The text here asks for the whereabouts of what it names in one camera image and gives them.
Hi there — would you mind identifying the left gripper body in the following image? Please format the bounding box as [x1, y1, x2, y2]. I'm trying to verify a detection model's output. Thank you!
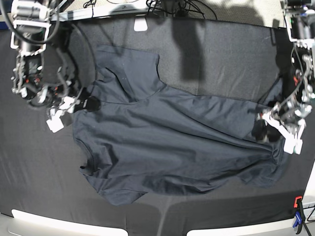
[252, 103, 307, 154]

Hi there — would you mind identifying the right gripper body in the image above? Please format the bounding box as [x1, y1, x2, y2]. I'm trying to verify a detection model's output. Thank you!
[46, 96, 101, 133]

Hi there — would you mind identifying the dark blue t-shirt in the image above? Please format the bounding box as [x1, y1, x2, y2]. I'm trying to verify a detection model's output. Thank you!
[72, 45, 288, 206]

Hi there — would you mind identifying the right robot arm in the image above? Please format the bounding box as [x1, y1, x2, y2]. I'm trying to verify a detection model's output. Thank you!
[5, 0, 100, 133]

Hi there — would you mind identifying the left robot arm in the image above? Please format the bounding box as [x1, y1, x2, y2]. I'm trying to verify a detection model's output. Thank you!
[256, 0, 315, 154]

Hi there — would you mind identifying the black table cloth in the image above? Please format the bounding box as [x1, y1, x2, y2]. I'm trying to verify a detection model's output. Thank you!
[0, 17, 315, 236]

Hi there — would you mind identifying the blue orange clamp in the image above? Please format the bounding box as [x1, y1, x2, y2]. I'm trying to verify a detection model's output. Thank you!
[292, 196, 312, 236]

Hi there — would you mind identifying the white tab on cloth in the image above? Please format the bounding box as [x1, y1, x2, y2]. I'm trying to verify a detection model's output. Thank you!
[133, 16, 148, 32]

